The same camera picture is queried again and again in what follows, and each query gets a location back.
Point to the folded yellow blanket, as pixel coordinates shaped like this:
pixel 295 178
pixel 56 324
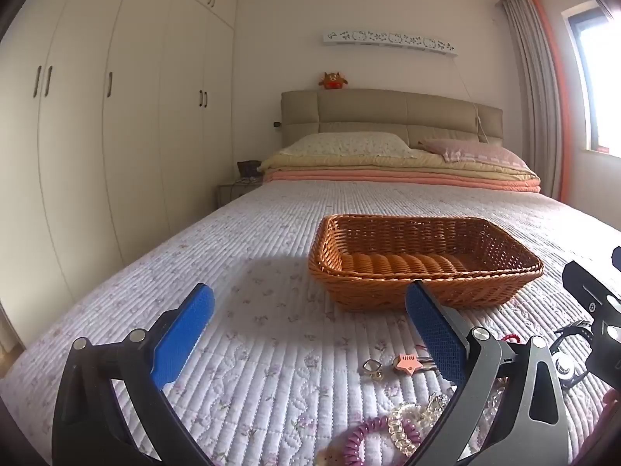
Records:
pixel 339 165

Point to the brown wicker basket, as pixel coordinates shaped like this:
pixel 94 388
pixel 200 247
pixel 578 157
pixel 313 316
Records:
pixel 368 281

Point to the beige padded headboard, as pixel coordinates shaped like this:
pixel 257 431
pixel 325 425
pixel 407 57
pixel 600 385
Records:
pixel 364 111

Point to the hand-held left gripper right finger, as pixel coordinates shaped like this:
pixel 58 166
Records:
pixel 436 335

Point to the red brown plush toy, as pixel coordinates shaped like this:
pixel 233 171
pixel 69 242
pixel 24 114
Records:
pixel 333 81

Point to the pink pillow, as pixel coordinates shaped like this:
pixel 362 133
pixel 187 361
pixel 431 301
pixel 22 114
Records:
pixel 470 153

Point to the pink star key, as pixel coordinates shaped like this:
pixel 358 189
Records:
pixel 406 363

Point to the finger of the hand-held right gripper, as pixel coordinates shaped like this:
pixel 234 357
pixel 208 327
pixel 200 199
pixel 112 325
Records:
pixel 606 354
pixel 584 284

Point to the floral cream pillow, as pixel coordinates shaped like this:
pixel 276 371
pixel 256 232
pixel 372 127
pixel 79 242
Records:
pixel 349 144

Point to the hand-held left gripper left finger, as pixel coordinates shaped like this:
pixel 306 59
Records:
pixel 187 330

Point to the folded salmon pink blanket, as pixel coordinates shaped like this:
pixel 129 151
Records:
pixel 388 182

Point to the white carved wall shelf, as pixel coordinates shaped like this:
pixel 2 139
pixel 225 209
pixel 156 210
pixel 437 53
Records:
pixel 388 41

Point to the dark box on nightstand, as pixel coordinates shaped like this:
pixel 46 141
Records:
pixel 248 171

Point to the grey nightstand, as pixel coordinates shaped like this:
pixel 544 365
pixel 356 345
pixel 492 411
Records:
pixel 233 194

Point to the window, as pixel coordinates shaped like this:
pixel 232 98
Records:
pixel 599 82

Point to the quilted floral bedspread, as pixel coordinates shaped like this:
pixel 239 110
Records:
pixel 242 233

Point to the orange curtain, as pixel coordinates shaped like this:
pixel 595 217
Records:
pixel 558 107

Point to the white built-in wardrobe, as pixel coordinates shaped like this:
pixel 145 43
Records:
pixel 121 131

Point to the grey curtain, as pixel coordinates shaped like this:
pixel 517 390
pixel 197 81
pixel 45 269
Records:
pixel 526 82

